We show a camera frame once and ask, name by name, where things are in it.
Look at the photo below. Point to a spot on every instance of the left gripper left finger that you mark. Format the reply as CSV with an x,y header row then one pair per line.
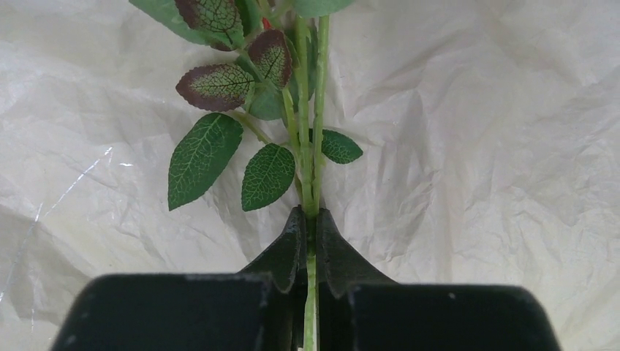
x,y
258,308

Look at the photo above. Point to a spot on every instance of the flower stems bunch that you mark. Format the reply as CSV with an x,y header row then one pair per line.
x,y
276,88

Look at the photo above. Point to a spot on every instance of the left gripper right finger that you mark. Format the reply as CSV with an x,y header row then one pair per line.
x,y
361,308

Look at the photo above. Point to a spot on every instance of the peach paper bouquet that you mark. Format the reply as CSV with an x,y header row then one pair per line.
x,y
490,132

